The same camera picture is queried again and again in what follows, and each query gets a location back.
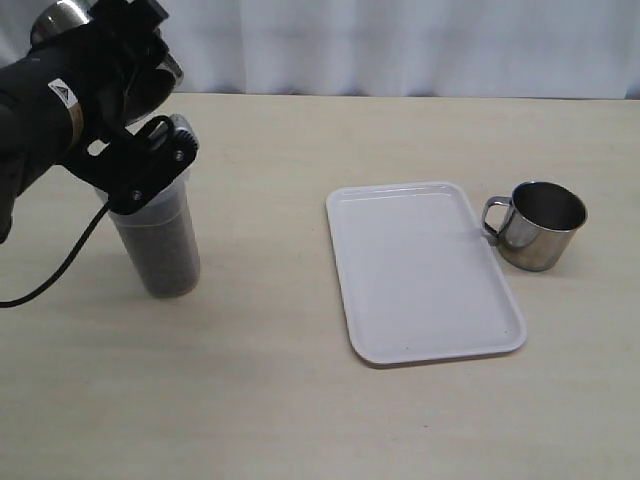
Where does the steel mug with kibble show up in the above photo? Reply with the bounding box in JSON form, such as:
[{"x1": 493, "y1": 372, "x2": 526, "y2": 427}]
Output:
[{"x1": 29, "y1": 0, "x2": 185, "y2": 126}]

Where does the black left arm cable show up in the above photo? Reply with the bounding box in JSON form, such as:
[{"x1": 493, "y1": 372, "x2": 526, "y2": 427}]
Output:
[{"x1": 0, "y1": 199, "x2": 112, "y2": 309}]

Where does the white plastic tray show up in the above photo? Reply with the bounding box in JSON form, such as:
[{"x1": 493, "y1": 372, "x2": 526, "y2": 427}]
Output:
[{"x1": 326, "y1": 181, "x2": 527, "y2": 367}]

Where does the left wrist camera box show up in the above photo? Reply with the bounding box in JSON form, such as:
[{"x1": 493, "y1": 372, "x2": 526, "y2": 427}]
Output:
[{"x1": 62, "y1": 114, "x2": 199, "y2": 215}]

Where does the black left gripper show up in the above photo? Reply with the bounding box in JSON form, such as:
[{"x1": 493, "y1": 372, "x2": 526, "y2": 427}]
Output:
[{"x1": 64, "y1": 1, "x2": 173, "y2": 145}]

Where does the white backdrop curtain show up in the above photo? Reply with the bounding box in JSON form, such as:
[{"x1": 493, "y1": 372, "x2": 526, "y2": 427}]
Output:
[{"x1": 0, "y1": 0, "x2": 640, "y2": 99}]

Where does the translucent plastic pitcher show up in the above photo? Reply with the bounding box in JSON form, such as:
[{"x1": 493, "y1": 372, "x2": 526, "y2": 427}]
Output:
[{"x1": 109, "y1": 171, "x2": 201, "y2": 298}]

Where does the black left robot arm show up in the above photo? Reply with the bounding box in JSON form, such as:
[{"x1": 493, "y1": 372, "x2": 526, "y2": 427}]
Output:
[{"x1": 1, "y1": 0, "x2": 182, "y2": 238}]

